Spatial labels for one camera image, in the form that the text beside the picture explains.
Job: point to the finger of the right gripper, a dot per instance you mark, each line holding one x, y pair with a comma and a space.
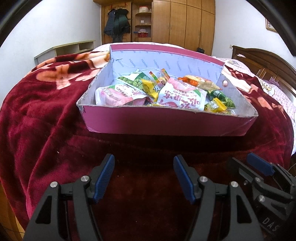
260, 164

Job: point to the round box on shelf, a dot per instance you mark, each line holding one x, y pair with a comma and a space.
143, 9

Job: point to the wooden wardrobe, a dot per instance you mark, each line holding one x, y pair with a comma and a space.
188, 24

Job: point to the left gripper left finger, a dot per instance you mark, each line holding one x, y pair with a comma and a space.
50, 220

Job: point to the dark red floral blanket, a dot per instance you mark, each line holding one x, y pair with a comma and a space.
44, 139

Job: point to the small peach jelly pouch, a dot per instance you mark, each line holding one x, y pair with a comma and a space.
119, 95

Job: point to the framed wall picture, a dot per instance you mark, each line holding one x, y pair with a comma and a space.
269, 26

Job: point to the yellow candy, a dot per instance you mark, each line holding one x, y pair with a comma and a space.
215, 106
149, 89

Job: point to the large peach jelly pouch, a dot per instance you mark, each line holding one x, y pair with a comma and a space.
177, 94

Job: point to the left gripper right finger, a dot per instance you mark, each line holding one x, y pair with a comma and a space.
243, 223

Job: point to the rice cracker orange pack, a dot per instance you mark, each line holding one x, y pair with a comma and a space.
199, 82

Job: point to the green peas snack bag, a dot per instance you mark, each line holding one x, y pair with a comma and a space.
135, 80

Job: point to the small green snack bag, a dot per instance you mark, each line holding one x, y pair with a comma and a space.
228, 102

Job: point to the pink cardboard box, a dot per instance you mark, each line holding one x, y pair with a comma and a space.
156, 89

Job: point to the low white shelf unit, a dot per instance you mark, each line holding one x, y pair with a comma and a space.
65, 49

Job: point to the dark hanging coats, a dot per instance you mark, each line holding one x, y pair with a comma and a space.
117, 24

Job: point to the red pot on shelf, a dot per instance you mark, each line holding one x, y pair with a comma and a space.
142, 33

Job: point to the wooden headboard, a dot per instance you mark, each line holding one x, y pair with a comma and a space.
267, 65

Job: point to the black bag by wardrobe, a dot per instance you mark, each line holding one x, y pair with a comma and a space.
200, 50

